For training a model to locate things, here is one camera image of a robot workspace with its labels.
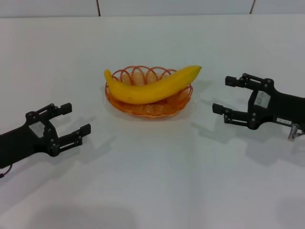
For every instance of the orange woven plastic basket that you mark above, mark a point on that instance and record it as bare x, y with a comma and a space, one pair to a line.
147, 109

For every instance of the yellow banana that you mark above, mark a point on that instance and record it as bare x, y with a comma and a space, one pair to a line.
143, 91

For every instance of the metal connector plug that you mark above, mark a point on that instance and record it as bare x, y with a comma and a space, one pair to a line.
292, 132

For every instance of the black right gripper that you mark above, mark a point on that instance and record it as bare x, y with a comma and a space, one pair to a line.
283, 107

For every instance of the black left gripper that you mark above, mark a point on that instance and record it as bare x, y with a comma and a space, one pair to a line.
21, 140

